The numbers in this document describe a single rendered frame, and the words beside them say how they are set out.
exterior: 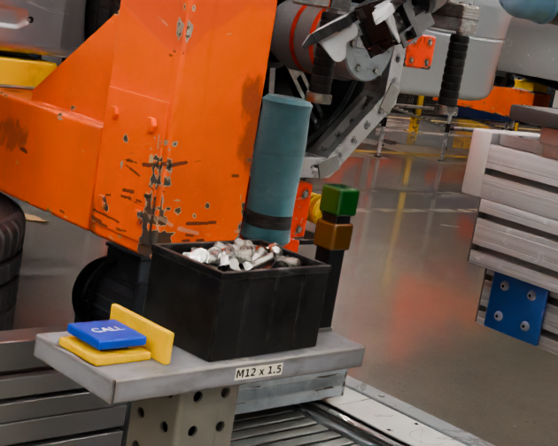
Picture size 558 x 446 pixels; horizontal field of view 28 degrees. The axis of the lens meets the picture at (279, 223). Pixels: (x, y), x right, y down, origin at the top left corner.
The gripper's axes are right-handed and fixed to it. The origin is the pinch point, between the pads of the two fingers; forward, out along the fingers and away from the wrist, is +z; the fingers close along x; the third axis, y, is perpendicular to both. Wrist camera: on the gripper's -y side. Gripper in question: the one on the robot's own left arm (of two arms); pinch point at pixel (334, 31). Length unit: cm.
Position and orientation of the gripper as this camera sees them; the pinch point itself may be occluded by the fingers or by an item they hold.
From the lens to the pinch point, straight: 163.3
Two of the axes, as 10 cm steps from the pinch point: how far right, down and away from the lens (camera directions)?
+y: 4.3, 8.7, 2.5
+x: -6.7, 1.1, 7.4
